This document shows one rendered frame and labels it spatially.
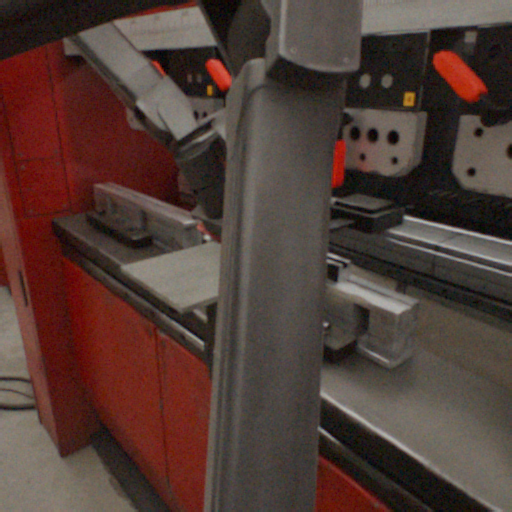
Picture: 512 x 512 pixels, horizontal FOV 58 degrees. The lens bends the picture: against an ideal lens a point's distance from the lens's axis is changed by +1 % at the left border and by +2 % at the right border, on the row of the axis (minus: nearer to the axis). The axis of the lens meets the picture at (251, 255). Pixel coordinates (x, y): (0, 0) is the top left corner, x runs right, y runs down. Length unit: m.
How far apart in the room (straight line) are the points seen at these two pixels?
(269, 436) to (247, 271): 0.08
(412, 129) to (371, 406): 0.35
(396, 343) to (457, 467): 0.19
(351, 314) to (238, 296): 0.51
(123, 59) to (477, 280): 0.68
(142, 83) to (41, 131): 0.85
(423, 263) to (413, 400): 0.35
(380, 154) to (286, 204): 0.39
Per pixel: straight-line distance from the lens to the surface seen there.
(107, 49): 0.67
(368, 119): 0.63
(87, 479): 1.83
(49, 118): 1.48
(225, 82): 0.79
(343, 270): 0.75
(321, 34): 0.24
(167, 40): 1.00
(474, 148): 0.56
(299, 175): 0.24
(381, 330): 0.71
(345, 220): 0.96
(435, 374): 0.74
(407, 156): 0.60
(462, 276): 0.92
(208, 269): 0.72
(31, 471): 1.92
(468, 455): 0.63
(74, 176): 1.51
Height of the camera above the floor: 1.28
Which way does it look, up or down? 22 degrees down
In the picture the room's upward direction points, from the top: straight up
